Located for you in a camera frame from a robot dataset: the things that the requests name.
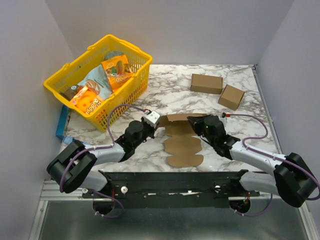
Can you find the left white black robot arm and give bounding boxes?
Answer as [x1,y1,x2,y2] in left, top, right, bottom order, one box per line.
[46,114,160,198]

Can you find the blue flat box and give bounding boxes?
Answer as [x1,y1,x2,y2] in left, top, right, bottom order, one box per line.
[55,105,69,140]

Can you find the light blue small carton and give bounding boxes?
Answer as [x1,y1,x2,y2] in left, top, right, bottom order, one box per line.
[62,136,74,145]

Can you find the small folded cardboard box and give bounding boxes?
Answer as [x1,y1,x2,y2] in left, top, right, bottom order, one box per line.
[218,84,245,111]

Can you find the light blue bread bag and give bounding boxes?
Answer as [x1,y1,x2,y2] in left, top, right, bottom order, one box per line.
[75,65,113,100]

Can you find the purple cable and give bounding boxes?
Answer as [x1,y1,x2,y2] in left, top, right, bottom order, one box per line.
[59,103,151,219]
[224,112,320,217]

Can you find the brown cardboard box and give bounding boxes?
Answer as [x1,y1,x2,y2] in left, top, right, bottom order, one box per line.
[158,113,205,168]

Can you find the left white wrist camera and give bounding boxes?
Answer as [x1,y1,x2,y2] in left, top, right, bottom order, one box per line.
[142,110,161,128]

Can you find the orange mango snack bag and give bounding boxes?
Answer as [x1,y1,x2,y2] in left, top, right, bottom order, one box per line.
[101,54,134,93]

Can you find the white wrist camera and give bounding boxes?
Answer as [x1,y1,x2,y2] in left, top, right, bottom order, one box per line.
[219,112,231,127]
[142,110,161,128]

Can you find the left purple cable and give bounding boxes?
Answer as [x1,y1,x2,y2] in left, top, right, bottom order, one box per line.
[59,103,151,219]

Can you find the dark brown snack pack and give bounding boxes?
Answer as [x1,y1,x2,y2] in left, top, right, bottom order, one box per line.
[59,88,77,101]

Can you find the yellow plastic shopping basket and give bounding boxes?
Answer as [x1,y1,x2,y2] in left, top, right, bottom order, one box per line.
[43,34,153,132]

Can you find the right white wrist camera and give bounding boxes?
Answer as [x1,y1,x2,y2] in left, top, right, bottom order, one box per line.
[219,112,231,127]

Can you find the aluminium extrusion frame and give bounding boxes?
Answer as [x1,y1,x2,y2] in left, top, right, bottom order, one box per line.
[39,179,276,202]

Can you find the green round snack pack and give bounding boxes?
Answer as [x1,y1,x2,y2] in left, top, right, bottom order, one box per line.
[104,50,124,61]

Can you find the large folded cardboard box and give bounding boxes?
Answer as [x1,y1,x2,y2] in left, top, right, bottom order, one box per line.
[190,73,223,95]

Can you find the orange apple snack bag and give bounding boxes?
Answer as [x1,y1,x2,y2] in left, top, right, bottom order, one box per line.
[69,86,104,115]

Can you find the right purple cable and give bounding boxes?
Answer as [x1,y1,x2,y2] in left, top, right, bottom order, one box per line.
[224,112,320,217]

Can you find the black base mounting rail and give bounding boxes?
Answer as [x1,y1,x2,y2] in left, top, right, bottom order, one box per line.
[82,169,263,210]

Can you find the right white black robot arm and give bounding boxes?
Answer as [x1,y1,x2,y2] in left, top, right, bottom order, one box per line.
[187,113,320,208]

